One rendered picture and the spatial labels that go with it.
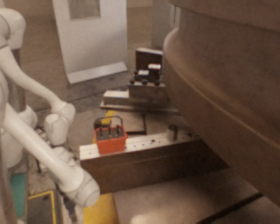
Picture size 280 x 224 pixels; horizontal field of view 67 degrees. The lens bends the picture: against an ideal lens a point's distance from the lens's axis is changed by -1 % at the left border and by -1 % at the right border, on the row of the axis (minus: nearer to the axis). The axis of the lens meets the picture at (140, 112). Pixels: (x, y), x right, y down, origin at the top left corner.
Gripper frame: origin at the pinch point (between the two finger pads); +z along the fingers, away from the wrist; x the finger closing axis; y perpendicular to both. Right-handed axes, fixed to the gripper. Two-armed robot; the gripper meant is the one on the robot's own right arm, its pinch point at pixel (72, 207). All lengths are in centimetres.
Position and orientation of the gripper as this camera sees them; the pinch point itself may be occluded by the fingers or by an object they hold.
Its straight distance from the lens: 123.3
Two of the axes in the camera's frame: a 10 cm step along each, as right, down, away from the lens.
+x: 3.8, 4.9, -7.8
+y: -9.2, 2.0, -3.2
